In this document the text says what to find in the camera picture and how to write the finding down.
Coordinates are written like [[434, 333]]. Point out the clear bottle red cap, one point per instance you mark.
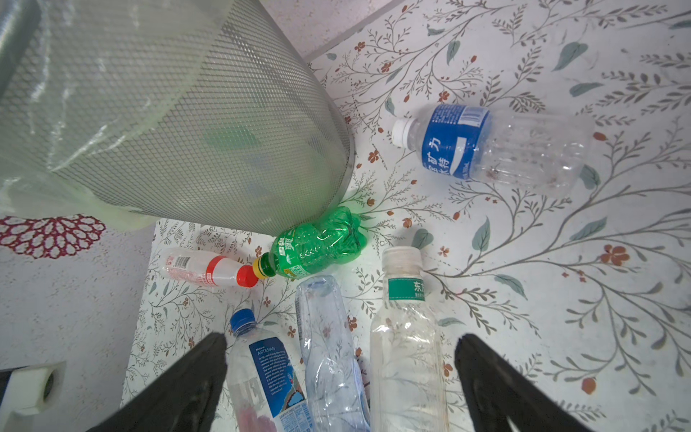
[[206, 268]]

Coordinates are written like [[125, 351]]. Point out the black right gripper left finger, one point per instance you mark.
[[183, 398]]

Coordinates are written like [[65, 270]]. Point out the clear bottle blue cap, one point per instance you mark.
[[264, 385]]

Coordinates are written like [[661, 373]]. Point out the clear bottle blue label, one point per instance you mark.
[[538, 153]]

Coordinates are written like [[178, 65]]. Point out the grey bin with liner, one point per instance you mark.
[[133, 111]]

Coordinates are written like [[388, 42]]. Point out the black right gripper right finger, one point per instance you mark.
[[499, 398]]

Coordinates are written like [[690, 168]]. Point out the green bottle yellow cap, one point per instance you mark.
[[312, 247]]

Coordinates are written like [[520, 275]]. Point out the clear crushed water bottle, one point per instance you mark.
[[333, 379]]

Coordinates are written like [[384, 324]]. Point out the clear bottle white cap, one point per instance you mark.
[[406, 379]]

